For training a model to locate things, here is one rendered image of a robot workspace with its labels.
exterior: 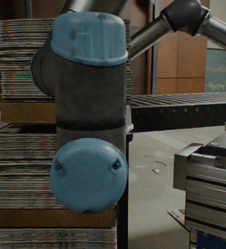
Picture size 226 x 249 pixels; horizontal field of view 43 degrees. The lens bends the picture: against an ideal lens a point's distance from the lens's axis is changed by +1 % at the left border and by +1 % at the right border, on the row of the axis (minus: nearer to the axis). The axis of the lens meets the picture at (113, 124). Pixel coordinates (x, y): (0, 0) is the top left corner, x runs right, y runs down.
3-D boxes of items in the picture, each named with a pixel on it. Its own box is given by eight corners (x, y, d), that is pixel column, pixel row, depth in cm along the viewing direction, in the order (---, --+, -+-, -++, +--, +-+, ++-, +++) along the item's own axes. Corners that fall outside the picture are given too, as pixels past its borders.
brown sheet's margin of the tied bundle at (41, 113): (131, 123, 62) (131, 103, 62) (0, 122, 63) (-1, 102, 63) (129, 120, 78) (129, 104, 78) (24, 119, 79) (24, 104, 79)
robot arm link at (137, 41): (210, 9, 100) (97, 88, 115) (207, 15, 110) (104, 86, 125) (191, -20, 99) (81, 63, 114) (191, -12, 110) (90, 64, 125)
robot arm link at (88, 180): (130, 135, 26) (129, 223, 27) (125, 115, 37) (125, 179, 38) (42, 135, 26) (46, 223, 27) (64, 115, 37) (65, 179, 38)
